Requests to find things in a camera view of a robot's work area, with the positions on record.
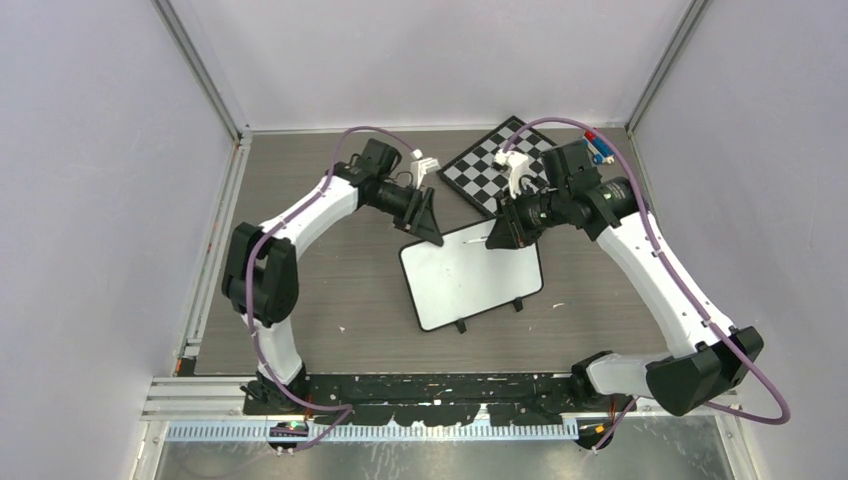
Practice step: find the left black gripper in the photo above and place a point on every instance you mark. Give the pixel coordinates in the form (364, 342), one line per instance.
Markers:
(423, 226)

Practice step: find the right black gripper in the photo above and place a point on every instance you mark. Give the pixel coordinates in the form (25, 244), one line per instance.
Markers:
(511, 233)

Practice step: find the green white marker pen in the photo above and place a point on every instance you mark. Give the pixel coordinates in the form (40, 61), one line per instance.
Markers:
(476, 240)

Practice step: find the small whiteboard with stand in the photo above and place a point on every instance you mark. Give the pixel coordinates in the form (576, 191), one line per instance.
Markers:
(450, 284)

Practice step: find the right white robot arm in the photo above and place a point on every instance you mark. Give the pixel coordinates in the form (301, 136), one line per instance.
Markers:
(706, 353)

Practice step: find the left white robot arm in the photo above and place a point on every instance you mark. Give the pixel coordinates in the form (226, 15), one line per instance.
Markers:
(261, 272)

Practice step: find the black white checkerboard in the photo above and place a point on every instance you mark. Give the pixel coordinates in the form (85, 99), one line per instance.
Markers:
(471, 174)

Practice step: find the red blue toy car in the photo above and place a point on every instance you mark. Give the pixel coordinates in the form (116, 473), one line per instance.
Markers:
(600, 151)

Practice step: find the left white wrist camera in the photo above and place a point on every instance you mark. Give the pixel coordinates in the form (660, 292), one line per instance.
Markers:
(420, 167)

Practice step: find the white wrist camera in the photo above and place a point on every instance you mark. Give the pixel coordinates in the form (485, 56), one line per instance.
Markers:
(515, 165)
(420, 167)

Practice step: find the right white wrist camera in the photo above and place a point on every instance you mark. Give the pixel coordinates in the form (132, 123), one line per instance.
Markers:
(515, 165)

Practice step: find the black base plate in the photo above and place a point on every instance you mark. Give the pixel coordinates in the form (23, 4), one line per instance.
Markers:
(435, 400)

